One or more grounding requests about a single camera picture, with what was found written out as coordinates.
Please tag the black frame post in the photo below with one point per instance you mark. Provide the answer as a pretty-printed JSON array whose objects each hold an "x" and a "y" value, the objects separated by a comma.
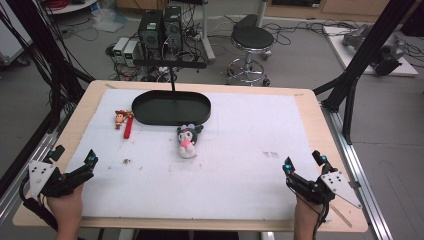
[
  {"x": 40, "y": 50},
  {"x": 366, "y": 53}
]

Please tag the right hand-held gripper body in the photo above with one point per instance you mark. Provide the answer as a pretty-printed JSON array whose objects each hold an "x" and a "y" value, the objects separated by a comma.
[{"x": 316, "y": 190}]

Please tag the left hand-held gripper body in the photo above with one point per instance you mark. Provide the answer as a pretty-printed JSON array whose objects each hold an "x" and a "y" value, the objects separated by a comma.
[{"x": 50, "y": 185}]

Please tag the black computer tower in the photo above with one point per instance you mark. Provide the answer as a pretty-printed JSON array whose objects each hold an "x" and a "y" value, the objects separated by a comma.
[
  {"x": 173, "y": 26},
  {"x": 150, "y": 31}
]

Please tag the black T-shaped stand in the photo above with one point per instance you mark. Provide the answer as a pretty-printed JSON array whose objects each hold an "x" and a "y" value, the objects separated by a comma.
[{"x": 171, "y": 64}]

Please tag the clear plastic bag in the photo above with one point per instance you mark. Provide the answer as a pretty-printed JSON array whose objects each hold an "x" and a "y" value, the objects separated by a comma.
[{"x": 108, "y": 20}]

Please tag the white power supply box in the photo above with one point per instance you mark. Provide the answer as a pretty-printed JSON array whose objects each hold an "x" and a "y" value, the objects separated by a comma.
[
  {"x": 120, "y": 46},
  {"x": 130, "y": 52}
]

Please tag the white foam mat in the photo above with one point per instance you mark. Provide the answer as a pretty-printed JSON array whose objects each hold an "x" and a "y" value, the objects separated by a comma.
[{"x": 233, "y": 150}]

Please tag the black and white plush doll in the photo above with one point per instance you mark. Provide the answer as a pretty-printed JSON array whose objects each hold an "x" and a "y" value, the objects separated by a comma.
[{"x": 187, "y": 140}]

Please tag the black oval tray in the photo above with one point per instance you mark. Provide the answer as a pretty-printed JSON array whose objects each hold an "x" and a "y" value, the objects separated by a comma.
[{"x": 171, "y": 108}]

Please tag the white board with grey parts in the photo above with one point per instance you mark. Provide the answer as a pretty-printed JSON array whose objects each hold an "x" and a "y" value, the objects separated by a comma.
[{"x": 373, "y": 50}]

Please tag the person's left hand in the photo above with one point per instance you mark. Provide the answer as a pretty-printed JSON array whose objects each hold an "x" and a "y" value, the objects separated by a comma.
[{"x": 66, "y": 210}]

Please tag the person's right hand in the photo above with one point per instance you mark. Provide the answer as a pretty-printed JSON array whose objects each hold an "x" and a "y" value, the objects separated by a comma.
[{"x": 306, "y": 218}]

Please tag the small cowboy figure toy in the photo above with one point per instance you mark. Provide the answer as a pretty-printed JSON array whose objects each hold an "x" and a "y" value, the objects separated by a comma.
[{"x": 119, "y": 118}]

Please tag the black round stool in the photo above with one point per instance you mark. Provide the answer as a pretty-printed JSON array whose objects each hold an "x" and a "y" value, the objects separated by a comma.
[{"x": 252, "y": 37}]

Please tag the aluminium rail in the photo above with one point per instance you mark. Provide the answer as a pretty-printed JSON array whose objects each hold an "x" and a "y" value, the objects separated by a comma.
[
  {"x": 23, "y": 180},
  {"x": 363, "y": 173}
]

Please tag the grey metal stand leg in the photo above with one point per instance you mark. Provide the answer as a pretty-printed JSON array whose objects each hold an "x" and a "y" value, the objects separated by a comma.
[{"x": 207, "y": 36}]

